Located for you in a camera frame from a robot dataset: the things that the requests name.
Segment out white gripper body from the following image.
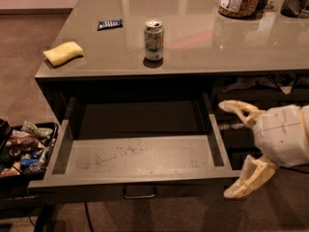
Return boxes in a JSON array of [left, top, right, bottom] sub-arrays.
[[253, 104, 309, 167]]

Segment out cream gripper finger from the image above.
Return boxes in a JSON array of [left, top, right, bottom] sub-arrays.
[[224, 155, 279, 199], [218, 100, 264, 129]]

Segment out grey drawer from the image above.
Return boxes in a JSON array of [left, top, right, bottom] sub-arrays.
[[228, 148, 262, 170], [211, 73, 309, 115], [218, 120, 254, 148], [29, 94, 239, 203]]

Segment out grey drawer cabinet counter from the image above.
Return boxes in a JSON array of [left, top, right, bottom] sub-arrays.
[[34, 0, 309, 179]]

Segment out dark metal kettle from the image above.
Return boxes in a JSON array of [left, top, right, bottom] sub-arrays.
[[280, 0, 309, 18]]

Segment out silver green soda can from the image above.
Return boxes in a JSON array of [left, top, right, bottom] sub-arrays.
[[144, 19, 164, 61]]

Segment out blue candy bar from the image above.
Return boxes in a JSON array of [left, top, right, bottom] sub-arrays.
[[98, 19, 123, 31]]

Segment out yellow sponge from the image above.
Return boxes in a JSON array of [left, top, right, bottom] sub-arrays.
[[43, 42, 84, 66]]

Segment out green snack bag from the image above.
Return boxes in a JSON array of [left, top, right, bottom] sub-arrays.
[[21, 121, 53, 138]]

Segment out black snack tray cart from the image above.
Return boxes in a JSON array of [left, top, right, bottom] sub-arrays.
[[0, 119, 58, 232]]

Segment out blue snack packet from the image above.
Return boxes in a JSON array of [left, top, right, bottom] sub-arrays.
[[20, 159, 38, 169]]

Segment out black floor cable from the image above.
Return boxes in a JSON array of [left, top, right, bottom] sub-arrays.
[[84, 202, 95, 232]]

